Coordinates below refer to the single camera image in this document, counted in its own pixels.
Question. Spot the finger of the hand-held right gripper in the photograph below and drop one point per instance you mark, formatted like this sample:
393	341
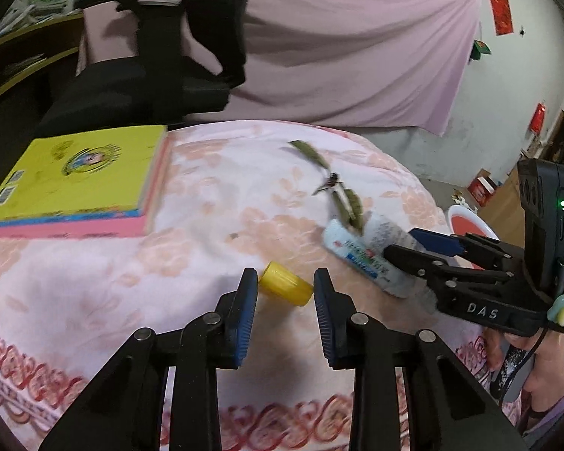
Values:
413	263
432	239

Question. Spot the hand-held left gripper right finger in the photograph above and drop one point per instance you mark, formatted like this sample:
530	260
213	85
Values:
324	322

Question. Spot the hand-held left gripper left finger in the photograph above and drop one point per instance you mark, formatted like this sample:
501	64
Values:
244	322

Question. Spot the red plastic basin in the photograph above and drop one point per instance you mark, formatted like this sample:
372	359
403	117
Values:
467	228

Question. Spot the white toothpaste tube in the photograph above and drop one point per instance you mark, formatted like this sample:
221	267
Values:
362	249

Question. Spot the yellow bottle cap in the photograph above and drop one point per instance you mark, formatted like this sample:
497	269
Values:
284	284

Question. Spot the green leafy twig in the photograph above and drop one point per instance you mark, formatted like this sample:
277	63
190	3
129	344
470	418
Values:
345	202

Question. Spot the person's right forearm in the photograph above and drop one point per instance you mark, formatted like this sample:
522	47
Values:
559	413

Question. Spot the person's right hand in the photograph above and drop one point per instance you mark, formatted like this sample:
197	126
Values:
552	371

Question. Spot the wooden cabinet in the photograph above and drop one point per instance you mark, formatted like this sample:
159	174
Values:
503	206

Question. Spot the red box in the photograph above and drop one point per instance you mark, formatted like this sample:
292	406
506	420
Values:
481	190

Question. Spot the red hanging packet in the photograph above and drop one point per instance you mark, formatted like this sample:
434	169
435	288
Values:
538	117

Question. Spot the floral pink blanket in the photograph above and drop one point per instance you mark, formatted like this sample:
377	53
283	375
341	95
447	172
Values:
122	282

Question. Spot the green hanging ornament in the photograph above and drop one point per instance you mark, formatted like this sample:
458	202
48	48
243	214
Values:
481	49

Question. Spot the stack of books, yellow cover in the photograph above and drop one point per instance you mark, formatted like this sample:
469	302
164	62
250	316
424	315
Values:
75	230

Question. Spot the pink hanging cloth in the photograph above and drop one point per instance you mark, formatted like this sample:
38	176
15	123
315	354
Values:
357	56

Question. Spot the black office chair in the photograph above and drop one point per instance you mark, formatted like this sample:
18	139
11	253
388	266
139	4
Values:
122	89

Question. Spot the stack of papers in shelf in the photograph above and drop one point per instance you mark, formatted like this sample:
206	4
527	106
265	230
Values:
23	66

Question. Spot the wooden desk with shelves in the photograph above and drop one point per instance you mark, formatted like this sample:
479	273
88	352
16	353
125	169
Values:
28	33

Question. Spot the pile of papers on desk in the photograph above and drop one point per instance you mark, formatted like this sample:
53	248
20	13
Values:
28	14

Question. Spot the red paper wall decoration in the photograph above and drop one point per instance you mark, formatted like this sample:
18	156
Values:
500	14

